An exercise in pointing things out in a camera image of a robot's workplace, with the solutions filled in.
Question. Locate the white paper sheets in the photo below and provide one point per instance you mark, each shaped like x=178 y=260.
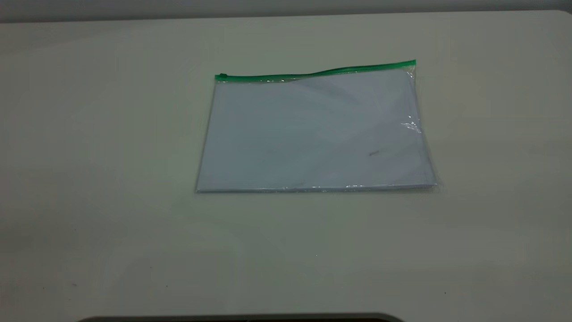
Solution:
x=304 y=138

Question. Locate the clear plastic zip bag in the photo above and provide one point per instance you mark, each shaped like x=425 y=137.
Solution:
x=313 y=134

